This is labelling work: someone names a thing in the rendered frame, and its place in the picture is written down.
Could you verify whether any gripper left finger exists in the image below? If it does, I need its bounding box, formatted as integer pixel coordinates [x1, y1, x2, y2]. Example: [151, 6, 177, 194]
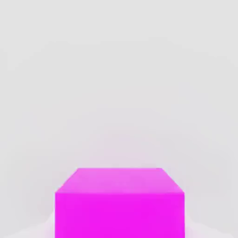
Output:
[20, 212, 56, 238]

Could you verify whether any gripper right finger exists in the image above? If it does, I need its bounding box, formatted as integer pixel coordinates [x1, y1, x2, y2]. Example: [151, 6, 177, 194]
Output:
[184, 213, 216, 238]

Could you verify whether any small magenta cube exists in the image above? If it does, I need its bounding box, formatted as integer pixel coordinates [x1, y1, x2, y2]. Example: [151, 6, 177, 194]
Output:
[54, 167, 185, 238]

